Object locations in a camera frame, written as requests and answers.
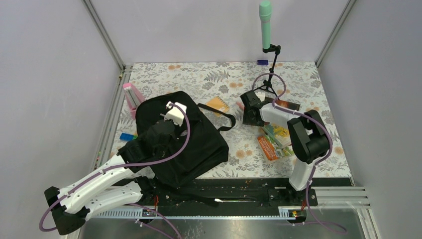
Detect small blue box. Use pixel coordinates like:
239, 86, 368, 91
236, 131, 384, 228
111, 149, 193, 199
257, 60, 269, 65

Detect dark cover book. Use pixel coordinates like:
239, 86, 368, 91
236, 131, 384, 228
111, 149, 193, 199
263, 97, 301, 111

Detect black microphone tripod stand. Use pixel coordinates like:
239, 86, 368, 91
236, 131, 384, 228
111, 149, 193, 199
257, 44, 281, 96

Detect white slotted cable duct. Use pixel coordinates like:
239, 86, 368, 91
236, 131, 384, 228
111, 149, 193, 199
87, 206, 306, 220

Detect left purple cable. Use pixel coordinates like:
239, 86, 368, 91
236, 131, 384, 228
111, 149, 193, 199
39, 103, 191, 232

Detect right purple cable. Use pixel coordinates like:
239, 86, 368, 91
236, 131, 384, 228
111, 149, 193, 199
252, 72, 333, 212

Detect pink metronome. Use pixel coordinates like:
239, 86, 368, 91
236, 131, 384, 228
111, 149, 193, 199
122, 83, 146, 120

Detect yellow green children book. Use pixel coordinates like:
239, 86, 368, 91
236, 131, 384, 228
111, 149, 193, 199
261, 123, 291, 148

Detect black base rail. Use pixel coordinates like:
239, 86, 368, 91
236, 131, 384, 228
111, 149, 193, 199
139, 178, 318, 217

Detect purple cable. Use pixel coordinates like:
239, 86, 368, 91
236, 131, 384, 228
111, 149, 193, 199
252, 72, 333, 212
39, 103, 191, 232

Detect colourful toy block train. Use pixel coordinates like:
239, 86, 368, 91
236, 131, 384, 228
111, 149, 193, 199
119, 133, 137, 141

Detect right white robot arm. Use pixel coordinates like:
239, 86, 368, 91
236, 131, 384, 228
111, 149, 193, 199
240, 90, 332, 205

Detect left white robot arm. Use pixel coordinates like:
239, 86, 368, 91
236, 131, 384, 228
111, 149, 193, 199
39, 102, 192, 236

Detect floral table mat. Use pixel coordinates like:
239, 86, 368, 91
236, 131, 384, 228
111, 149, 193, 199
129, 61, 351, 179

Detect orange cover booklet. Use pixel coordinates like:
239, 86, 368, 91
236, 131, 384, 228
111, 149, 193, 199
257, 135, 296, 161

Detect black fabric student bag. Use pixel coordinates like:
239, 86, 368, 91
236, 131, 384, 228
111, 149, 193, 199
118, 91, 231, 188

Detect green microphone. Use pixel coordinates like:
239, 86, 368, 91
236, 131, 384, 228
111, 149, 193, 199
259, 0, 272, 52

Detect orange spiral notebook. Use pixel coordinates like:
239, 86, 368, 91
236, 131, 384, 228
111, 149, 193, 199
206, 96, 229, 113

